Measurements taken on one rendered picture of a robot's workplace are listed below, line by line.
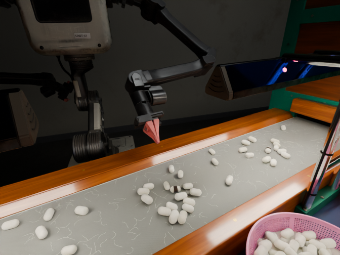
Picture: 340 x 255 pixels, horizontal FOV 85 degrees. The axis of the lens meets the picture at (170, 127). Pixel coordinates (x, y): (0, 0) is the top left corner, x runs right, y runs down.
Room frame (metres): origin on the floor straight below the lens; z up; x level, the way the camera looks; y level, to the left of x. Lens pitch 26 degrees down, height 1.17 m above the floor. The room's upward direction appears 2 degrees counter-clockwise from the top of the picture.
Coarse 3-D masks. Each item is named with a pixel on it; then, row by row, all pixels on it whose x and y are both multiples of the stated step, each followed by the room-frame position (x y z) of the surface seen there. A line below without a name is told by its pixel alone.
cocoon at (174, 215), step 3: (174, 210) 0.34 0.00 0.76; (177, 210) 0.35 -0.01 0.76; (171, 213) 0.34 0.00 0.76; (174, 213) 0.34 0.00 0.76; (177, 213) 0.34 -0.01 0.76; (171, 216) 0.33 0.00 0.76; (174, 216) 0.33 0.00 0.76; (177, 216) 0.33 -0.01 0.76; (171, 219) 0.32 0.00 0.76; (174, 219) 0.32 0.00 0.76; (177, 219) 0.33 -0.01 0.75; (171, 222) 0.32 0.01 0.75; (174, 222) 0.32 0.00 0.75
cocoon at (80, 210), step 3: (78, 207) 0.37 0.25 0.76; (81, 207) 0.37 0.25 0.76; (84, 207) 0.37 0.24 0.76; (87, 207) 0.37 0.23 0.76; (75, 210) 0.36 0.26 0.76; (78, 210) 0.36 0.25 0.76; (81, 210) 0.36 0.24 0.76; (84, 210) 0.36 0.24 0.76; (87, 210) 0.36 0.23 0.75; (75, 213) 0.36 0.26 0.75; (78, 213) 0.36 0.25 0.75; (81, 213) 0.35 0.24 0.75; (84, 213) 0.35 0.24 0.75; (87, 213) 0.36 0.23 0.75
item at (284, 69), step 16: (224, 64) 0.42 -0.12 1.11; (240, 64) 0.44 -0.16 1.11; (256, 64) 0.46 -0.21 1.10; (272, 64) 0.48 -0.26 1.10; (288, 64) 0.51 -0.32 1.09; (304, 64) 0.54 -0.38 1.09; (208, 80) 0.44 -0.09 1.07; (224, 80) 0.40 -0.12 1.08; (240, 80) 0.42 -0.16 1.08; (256, 80) 0.43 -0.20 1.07; (272, 80) 0.46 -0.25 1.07; (288, 80) 0.48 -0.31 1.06; (304, 80) 0.51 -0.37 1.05; (224, 96) 0.39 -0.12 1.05; (240, 96) 0.40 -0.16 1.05
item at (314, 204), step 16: (320, 64) 0.44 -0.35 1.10; (336, 64) 0.41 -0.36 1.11; (336, 112) 0.39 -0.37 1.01; (336, 128) 0.37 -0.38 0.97; (336, 144) 0.37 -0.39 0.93; (320, 160) 0.38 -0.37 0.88; (336, 160) 0.42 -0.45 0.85; (320, 176) 0.37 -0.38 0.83; (336, 176) 0.45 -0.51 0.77; (320, 192) 0.43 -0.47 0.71; (336, 192) 0.44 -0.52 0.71; (304, 208) 0.37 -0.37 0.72; (320, 208) 0.40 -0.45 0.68
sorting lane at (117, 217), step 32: (288, 128) 0.83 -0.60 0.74; (320, 128) 0.82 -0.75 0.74; (192, 160) 0.59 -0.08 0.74; (224, 160) 0.58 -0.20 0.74; (256, 160) 0.58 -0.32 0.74; (288, 160) 0.57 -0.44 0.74; (96, 192) 0.44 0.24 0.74; (128, 192) 0.44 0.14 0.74; (160, 192) 0.43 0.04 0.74; (224, 192) 0.42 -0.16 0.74; (256, 192) 0.42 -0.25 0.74; (0, 224) 0.34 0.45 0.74; (32, 224) 0.34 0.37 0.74; (64, 224) 0.33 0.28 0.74; (96, 224) 0.33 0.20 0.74; (128, 224) 0.33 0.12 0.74; (160, 224) 0.32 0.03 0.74; (192, 224) 0.32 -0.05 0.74
